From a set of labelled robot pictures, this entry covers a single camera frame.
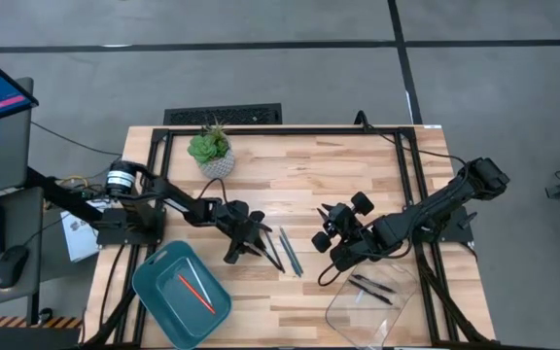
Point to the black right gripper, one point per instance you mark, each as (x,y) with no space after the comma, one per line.
(345,221)

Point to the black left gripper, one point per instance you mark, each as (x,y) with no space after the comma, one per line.
(243,238)

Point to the black pen with scale print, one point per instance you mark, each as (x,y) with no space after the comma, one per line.
(275,263)

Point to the green pencil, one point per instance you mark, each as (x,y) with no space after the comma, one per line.
(292,250)

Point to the blue pen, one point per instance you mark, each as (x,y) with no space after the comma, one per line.
(290,256)

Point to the orange pencil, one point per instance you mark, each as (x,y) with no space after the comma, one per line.
(196,293)

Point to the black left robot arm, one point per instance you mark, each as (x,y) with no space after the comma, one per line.
(178,201)

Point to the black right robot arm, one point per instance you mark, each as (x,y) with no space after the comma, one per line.
(435,211)

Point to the succulent in patterned pot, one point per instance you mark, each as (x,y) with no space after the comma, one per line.
(214,163)

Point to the clear plastic bin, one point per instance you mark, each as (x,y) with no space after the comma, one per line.
(358,325)

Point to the teal plastic tray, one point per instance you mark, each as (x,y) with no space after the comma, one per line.
(163,311)

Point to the black floor vent grate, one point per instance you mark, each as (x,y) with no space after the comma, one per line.
(221,115)

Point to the white paper booklet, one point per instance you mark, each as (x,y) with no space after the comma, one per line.
(80,243)

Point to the yellow black hazard strip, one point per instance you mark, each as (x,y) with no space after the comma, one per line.
(61,322)

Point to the grey side desk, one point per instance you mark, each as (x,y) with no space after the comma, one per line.
(27,219)

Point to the black computer mouse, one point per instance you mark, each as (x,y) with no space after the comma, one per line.
(11,267)

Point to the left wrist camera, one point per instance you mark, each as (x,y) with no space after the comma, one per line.
(235,211)

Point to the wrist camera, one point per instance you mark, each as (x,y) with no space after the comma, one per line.
(350,257)
(235,211)

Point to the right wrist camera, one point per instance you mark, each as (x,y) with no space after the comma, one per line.
(350,257)

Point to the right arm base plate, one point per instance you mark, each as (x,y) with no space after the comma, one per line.
(460,231)

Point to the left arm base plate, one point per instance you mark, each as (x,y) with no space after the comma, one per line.
(110,233)

